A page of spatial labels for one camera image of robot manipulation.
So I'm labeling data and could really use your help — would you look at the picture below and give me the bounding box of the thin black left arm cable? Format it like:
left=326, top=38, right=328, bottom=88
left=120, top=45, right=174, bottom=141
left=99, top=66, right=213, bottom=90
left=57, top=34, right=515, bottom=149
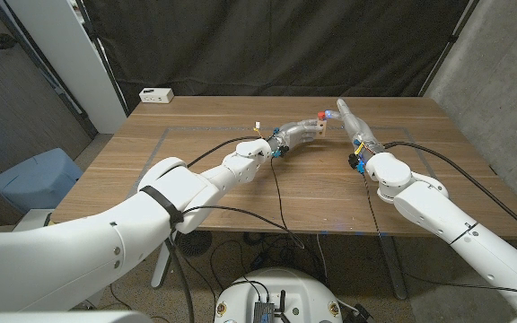
left=163, top=156, right=307, bottom=323

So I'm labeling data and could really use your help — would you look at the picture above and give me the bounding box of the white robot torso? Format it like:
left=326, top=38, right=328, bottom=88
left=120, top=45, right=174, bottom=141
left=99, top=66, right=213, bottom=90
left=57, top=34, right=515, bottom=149
left=213, top=267, right=344, bottom=323

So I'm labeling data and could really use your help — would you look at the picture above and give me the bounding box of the white power strip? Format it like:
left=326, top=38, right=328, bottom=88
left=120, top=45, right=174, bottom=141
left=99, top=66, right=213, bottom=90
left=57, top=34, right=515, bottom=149
left=138, top=87, right=175, bottom=104

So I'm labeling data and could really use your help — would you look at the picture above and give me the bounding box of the blue plastic bin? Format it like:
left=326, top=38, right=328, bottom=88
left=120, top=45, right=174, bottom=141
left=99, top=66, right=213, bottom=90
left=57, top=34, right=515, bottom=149
left=0, top=148, right=83, bottom=214

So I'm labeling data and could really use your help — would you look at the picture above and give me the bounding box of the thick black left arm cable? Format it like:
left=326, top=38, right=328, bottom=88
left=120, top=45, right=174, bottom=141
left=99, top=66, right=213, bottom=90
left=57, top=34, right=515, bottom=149
left=186, top=135, right=267, bottom=169

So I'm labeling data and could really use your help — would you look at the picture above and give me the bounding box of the grey table leg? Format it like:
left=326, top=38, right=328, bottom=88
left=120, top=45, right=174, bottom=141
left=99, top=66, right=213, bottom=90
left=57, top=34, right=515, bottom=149
left=378, top=235, right=408, bottom=301

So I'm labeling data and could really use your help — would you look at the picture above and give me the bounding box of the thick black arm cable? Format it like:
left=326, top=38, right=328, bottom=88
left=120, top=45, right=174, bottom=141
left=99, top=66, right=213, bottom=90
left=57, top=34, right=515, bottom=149
left=186, top=135, right=267, bottom=169
left=382, top=141, right=517, bottom=246

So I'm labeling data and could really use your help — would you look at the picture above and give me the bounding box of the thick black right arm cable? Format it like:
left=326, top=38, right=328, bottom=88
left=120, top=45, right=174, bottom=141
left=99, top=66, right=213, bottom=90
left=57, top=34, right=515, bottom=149
left=382, top=141, right=517, bottom=246

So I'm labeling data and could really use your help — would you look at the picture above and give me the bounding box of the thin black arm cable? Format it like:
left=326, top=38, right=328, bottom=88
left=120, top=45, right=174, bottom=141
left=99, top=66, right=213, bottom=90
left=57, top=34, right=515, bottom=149
left=361, top=172, right=517, bottom=301
left=163, top=156, right=307, bottom=323

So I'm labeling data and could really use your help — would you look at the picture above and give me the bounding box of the large wooden panel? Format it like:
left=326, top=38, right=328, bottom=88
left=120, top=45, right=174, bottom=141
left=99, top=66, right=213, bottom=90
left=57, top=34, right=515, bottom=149
left=126, top=126, right=475, bottom=237

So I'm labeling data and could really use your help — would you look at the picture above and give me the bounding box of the black backdrop curtain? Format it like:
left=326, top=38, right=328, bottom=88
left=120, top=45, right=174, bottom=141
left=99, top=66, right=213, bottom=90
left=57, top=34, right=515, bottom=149
left=81, top=0, right=479, bottom=113

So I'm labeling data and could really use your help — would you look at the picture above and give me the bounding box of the black backdrop stand pole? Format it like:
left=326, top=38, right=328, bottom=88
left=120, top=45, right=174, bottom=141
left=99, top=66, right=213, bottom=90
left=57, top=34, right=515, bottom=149
left=417, top=0, right=482, bottom=98
left=74, top=0, right=129, bottom=116

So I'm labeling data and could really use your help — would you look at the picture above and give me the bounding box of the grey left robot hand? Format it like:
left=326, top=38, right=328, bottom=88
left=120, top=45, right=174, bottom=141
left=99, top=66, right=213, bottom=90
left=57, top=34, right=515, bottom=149
left=267, top=118, right=320, bottom=159

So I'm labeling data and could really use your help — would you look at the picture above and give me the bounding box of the round black fan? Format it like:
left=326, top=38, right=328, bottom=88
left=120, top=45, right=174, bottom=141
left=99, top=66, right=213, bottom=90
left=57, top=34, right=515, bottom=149
left=177, top=230, right=213, bottom=258

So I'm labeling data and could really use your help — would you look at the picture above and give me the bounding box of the grey electronics box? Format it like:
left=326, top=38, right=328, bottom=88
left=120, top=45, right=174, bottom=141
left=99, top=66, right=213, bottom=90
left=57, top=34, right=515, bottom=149
left=252, top=301, right=276, bottom=323

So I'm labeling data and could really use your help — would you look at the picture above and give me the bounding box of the black floor cable bundle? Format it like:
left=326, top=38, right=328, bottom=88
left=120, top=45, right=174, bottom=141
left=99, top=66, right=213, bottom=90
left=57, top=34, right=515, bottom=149
left=208, top=231, right=331, bottom=288

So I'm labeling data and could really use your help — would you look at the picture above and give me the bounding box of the white floor cable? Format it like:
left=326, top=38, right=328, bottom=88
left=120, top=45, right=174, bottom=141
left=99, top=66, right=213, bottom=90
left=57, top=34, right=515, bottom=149
left=315, top=233, right=329, bottom=282

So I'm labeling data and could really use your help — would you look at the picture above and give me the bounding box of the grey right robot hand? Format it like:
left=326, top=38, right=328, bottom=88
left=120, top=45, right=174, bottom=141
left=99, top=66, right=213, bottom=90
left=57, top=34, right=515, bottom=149
left=323, top=98, right=386, bottom=175

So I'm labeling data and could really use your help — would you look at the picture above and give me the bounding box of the black door handle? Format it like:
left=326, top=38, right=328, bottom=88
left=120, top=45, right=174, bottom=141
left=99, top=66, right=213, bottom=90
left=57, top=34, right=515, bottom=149
left=0, top=32, right=19, bottom=50

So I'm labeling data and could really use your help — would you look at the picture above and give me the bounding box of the white table leg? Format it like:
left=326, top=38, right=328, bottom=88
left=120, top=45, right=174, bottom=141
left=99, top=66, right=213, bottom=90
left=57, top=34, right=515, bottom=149
left=150, top=232, right=179, bottom=289

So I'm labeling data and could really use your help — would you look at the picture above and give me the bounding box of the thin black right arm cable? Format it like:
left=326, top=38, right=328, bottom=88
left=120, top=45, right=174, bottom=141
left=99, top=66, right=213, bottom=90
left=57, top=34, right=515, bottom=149
left=361, top=172, right=517, bottom=301

